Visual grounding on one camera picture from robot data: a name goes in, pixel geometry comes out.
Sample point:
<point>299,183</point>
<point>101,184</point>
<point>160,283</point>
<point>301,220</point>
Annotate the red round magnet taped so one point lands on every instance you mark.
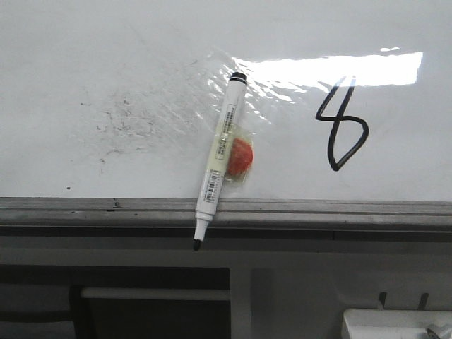
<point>241,157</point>

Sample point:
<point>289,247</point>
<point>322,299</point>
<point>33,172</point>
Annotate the white horizontal bar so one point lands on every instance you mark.
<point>155,294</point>

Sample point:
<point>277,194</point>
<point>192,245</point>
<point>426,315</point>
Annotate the white vertical post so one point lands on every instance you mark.
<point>240,302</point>

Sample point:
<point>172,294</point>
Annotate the white box with hooks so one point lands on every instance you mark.
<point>392,323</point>

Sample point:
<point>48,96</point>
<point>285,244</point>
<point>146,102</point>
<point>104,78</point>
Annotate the grey aluminium whiteboard frame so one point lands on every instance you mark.
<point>241,214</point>

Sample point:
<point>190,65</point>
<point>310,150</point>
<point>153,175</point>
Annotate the white black-tipped whiteboard marker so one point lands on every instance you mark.
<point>218,157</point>

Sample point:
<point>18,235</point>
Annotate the metal cylindrical object corner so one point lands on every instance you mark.
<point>439,332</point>

